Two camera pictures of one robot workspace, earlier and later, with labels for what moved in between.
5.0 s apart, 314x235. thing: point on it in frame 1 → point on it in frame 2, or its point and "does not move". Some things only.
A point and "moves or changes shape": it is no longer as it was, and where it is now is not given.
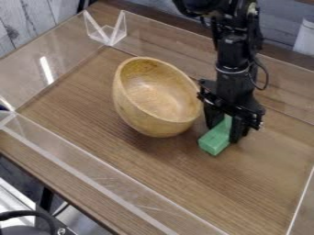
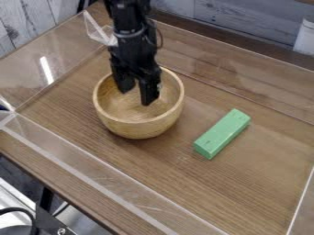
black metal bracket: x=42 y=225 does not move
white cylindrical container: x=305 y=39 does not move
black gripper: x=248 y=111 → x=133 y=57
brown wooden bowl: x=155 y=96 moves or changes shape
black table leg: x=46 y=198 does not move
